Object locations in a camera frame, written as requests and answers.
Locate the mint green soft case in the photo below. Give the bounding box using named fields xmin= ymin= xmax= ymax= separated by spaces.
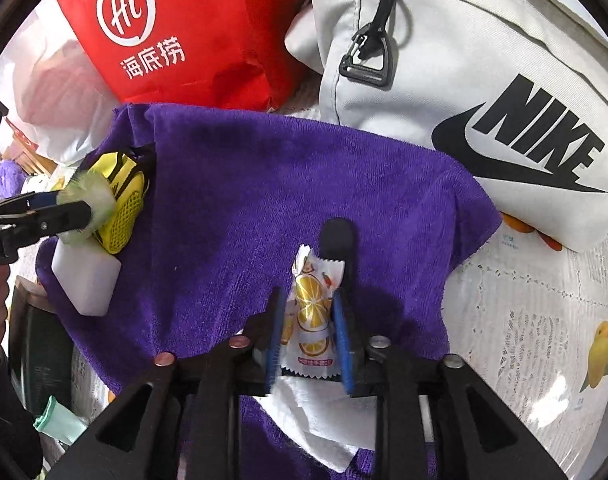
xmin=32 ymin=395 xmax=89 ymax=447

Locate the red paper bag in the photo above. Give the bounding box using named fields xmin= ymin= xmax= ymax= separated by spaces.
xmin=52 ymin=0 xmax=309 ymax=111

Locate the white sponge block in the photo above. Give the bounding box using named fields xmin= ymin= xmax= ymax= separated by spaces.
xmin=51 ymin=240 xmax=122 ymax=317

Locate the purple plush toy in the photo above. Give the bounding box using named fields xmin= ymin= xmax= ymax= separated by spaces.
xmin=0 ymin=159 xmax=27 ymax=198

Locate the lemon print candy packet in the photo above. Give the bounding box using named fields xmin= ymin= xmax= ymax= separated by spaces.
xmin=279 ymin=244 xmax=345 ymax=381

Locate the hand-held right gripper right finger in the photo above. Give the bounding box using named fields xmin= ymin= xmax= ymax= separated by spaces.
xmin=331 ymin=287 xmax=570 ymax=480

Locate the white plastic shopping bag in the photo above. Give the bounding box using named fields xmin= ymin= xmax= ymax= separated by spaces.
xmin=4 ymin=0 xmax=119 ymax=166

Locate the white tissue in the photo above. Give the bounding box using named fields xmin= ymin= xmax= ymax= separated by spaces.
xmin=264 ymin=375 xmax=359 ymax=475

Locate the purple towel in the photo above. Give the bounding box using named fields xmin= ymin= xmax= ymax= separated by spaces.
xmin=36 ymin=102 xmax=502 ymax=480

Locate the yellow zip pouch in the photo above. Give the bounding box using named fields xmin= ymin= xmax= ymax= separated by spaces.
xmin=81 ymin=151 xmax=149 ymax=255

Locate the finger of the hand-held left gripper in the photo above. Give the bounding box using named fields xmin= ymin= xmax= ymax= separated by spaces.
xmin=0 ymin=191 xmax=62 ymax=216
xmin=4 ymin=201 xmax=92 ymax=247

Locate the dark rectangular box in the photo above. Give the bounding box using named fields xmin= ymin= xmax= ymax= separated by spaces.
xmin=8 ymin=280 xmax=77 ymax=413

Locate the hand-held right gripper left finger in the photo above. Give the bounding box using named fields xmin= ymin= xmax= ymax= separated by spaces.
xmin=46 ymin=285 xmax=289 ymax=480

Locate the grey waist bag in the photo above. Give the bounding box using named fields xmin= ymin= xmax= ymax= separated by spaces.
xmin=284 ymin=0 xmax=608 ymax=253

